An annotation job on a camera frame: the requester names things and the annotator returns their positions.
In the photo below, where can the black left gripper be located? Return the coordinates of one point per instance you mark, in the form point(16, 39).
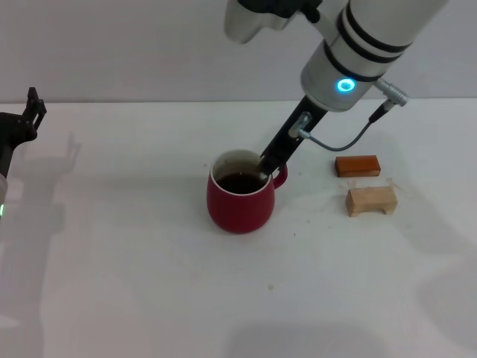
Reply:
point(13, 130)

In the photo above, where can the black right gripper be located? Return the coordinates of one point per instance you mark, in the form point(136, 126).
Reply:
point(287, 143)

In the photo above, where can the red ceramic mug with coffee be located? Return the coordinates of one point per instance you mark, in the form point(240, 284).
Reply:
point(240, 210)

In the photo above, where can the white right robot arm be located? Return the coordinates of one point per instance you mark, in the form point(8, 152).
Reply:
point(357, 41)

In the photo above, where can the orange-brown wooden block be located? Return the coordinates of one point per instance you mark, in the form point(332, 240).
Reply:
point(357, 166)

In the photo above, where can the light wooden block with notch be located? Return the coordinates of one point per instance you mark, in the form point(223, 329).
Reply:
point(369, 199)

